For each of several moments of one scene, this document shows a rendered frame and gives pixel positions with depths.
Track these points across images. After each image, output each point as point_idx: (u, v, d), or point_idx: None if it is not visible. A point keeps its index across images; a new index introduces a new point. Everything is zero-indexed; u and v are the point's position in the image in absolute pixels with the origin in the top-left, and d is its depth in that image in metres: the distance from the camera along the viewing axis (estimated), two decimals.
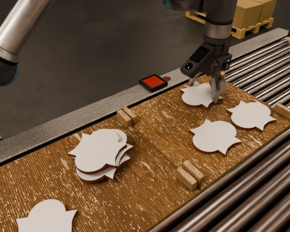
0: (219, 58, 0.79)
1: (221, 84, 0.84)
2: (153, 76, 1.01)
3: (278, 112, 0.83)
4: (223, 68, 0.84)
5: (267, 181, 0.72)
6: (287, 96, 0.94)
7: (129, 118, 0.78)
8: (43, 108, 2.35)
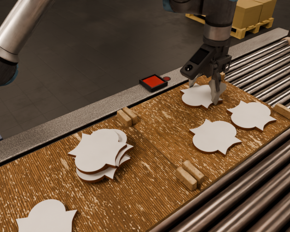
0: (218, 60, 0.80)
1: (220, 86, 0.84)
2: (153, 76, 1.01)
3: (278, 112, 0.83)
4: (222, 70, 0.85)
5: (267, 181, 0.72)
6: (287, 96, 0.94)
7: (129, 118, 0.78)
8: (43, 108, 2.35)
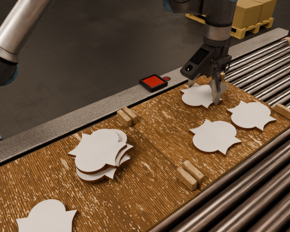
0: (218, 60, 0.80)
1: (221, 86, 0.84)
2: (153, 76, 1.01)
3: (278, 112, 0.83)
4: (222, 70, 0.85)
5: (267, 181, 0.72)
6: (287, 96, 0.94)
7: (129, 118, 0.78)
8: (43, 108, 2.35)
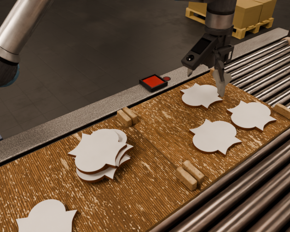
0: (221, 50, 0.78)
1: (225, 76, 0.82)
2: (153, 76, 1.01)
3: (278, 112, 0.83)
4: (224, 60, 0.83)
5: (267, 181, 0.72)
6: (287, 96, 0.94)
7: (129, 118, 0.78)
8: (43, 108, 2.35)
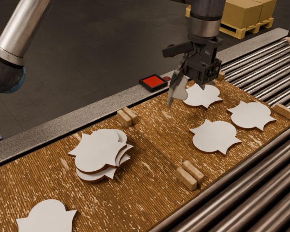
0: (190, 59, 0.68)
1: (180, 90, 0.71)
2: (153, 76, 1.01)
3: (278, 112, 0.83)
4: (198, 81, 0.69)
5: (267, 181, 0.72)
6: (287, 96, 0.94)
7: (129, 118, 0.78)
8: (43, 108, 2.35)
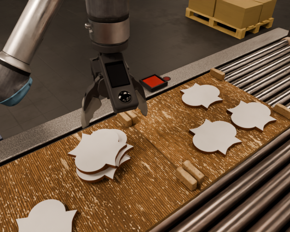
0: None
1: None
2: (153, 76, 1.01)
3: (278, 112, 0.83)
4: None
5: (267, 181, 0.72)
6: (287, 96, 0.94)
7: (129, 118, 0.78)
8: (43, 108, 2.35)
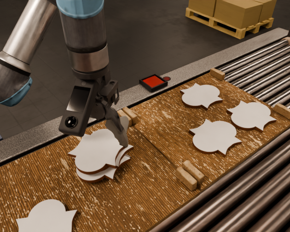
0: (105, 93, 0.56)
1: (121, 121, 0.61)
2: (153, 76, 1.01)
3: (278, 112, 0.83)
4: (112, 101, 0.62)
5: (267, 181, 0.72)
6: (287, 96, 0.94)
7: (129, 118, 0.78)
8: (43, 108, 2.35)
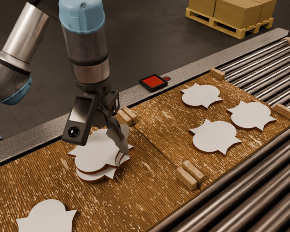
0: (106, 103, 0.58)
1: (122, 130, 0.63)
2: (153, 76, 1.01)
3: (278, 112, 0.83)
4: (113, 110, 0.64)
5: (267, 181, 0.72)
6: (287, 96, 0.94)
7: (129, 118, 0.78)
8: (43, 108, 2.35)
